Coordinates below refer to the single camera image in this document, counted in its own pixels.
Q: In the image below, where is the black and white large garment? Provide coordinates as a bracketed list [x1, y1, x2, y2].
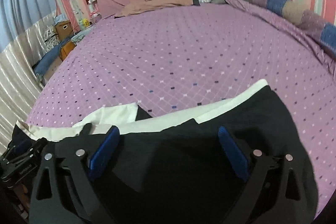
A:
[11, 84, 309, 223]

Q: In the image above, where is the blue cloth on floor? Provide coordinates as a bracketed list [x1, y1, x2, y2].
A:
[32, 36, 71, 77]

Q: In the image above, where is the brown cardboard box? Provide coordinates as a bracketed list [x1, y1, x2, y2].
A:
[55, 20, 73, 41]

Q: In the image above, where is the blue and cream curtain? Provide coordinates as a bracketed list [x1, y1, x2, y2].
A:
[1, 0, 56, 152]

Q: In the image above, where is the purple patterned bed sheet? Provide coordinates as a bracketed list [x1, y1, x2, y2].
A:
[27, 4, 335, 210]

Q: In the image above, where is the patchwork purple blue quilt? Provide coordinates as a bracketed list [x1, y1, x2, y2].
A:
[225, 0, 335, 78]

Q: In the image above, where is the brown flat pillow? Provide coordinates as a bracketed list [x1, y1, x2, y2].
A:
[114, 0, 200, 18]

